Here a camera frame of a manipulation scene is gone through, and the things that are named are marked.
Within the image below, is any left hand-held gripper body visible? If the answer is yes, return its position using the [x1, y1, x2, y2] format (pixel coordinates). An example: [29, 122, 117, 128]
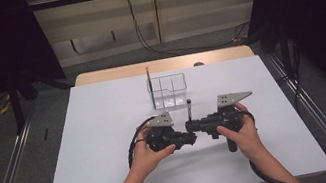
[140, 108, 185, 155]

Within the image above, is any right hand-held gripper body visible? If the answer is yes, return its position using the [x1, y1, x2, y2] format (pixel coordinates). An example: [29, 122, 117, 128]
[197, 89, 263, 158]

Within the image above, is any black silver ferrule makeup brush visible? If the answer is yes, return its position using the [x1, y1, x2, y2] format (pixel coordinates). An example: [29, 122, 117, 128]
[184, 98, 197, 124]

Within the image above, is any clear acrylic organizer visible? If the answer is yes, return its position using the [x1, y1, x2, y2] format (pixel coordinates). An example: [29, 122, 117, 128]
[145, 71, 192, 112]

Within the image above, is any gold ferrule makeup brush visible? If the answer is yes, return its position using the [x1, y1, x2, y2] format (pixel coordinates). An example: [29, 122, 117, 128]
[145, 65, 158, 111]

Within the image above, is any person's right hand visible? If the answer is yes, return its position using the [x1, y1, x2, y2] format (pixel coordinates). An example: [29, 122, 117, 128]
[212, 99, 263, 167]

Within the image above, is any person's left hand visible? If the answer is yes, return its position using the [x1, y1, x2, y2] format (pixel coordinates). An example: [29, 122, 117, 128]
[122, 119, 181, 181]

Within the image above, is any wooden table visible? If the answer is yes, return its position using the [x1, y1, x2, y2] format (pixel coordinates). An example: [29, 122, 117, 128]
[72, 42, 256, 89]

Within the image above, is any black stand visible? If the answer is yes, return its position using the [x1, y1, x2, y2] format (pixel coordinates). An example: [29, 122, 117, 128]
[245, 20, 296, 84]
[4, 72, 45, 136]

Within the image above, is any small black stick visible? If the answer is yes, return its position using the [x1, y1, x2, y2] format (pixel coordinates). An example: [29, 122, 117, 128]
[42, 127, 51, 142]

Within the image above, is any left hand-held gripper cable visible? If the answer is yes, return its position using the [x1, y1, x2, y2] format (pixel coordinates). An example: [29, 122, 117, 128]
[89, 115, 168, 183]

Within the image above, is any hand-held gripper cable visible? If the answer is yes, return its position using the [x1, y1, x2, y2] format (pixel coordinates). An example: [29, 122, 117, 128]
[238, 100, 307, 183]
[89, 115, 168, 183]

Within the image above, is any right hand-held gripper cable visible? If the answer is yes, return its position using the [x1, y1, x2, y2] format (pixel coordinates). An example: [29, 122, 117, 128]
[238, 100, 307, 183]

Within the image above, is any black floor cable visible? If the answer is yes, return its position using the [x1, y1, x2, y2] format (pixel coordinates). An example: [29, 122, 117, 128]
[125, 0, 253, 64]

